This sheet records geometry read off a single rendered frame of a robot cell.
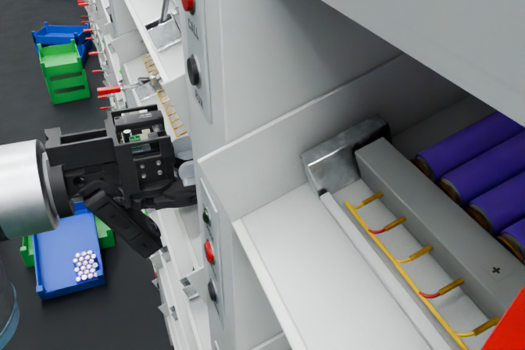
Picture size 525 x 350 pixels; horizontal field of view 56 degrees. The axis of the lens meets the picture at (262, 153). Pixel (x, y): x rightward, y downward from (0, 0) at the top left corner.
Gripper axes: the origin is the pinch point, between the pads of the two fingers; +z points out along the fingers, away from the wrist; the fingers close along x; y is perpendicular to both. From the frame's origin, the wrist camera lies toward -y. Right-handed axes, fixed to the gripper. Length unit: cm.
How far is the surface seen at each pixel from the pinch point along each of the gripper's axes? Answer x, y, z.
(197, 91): -17.3, 18.4, -8.9
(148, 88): 30.8, -4.2, -6.2
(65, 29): 305, -84, -24
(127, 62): 47.4, -6.1, -7.4
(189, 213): 0.2, -5.9, -6.9
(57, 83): 218, -84, -32
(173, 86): -12.9, 16.8, -9.5
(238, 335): -22.3, 1.3, -8.2
